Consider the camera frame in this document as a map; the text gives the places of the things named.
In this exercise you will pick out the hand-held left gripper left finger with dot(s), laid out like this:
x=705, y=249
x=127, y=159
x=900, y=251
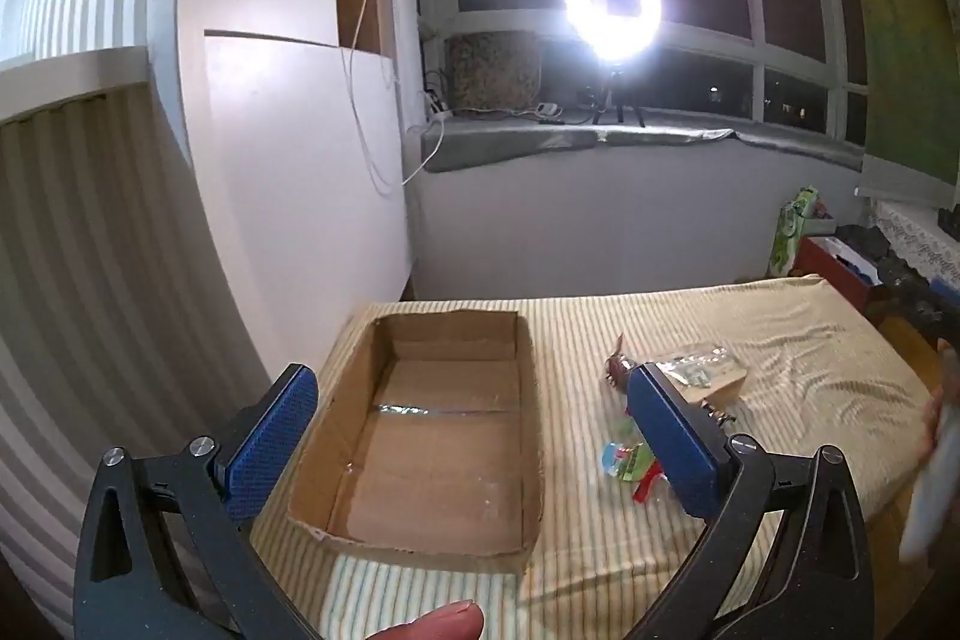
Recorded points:
x=279, y=437

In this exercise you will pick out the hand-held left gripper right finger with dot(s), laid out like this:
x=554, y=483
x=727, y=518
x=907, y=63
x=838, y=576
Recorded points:
x=675, y=445

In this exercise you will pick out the small red snack packet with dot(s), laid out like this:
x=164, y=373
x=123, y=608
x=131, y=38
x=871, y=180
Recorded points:
x=649, y=488

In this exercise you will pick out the green snack packet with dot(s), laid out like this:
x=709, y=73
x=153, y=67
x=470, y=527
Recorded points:
x=626, y=460

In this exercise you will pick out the clear-top brown snack packet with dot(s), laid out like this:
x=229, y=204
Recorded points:
x=712, y=377

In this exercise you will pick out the dark red candy packet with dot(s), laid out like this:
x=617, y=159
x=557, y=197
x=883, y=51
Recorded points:
x=619, y=371

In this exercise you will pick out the cardboard box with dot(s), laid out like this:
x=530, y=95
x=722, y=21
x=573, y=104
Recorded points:
x=435, y=445

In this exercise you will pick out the person's left hand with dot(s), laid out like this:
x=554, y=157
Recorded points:
x=427, y=625

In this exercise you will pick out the red box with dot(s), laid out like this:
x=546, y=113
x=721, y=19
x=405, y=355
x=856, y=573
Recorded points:
x=832, y=280

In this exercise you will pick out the green gift bag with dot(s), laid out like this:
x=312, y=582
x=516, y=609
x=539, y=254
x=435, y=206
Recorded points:
x=787, y=235

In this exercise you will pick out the white wardrobe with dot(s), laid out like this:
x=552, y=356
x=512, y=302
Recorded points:
x=285, y=160

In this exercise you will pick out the white lace cloth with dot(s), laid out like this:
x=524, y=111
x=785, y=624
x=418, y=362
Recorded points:
x=911, y=235

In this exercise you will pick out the grey windowsill cushion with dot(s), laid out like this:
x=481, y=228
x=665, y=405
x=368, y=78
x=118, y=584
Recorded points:
x=510, y=145

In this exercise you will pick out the white charger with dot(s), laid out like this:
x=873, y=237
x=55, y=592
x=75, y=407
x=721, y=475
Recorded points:
x=551, y=109

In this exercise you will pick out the black tripod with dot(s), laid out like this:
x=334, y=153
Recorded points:
x=616, y=85

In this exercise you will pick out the white power strip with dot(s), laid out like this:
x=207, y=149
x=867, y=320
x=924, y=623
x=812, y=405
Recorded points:
x=436, y=104

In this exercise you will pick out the patterned woven cushion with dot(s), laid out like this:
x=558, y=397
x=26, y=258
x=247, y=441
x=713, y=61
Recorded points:
x=491, y=74

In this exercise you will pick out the green roller blind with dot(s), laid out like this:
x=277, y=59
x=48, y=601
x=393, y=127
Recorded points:
x=907, y=85

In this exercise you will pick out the white window frame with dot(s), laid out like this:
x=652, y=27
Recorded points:
x=495, y=21

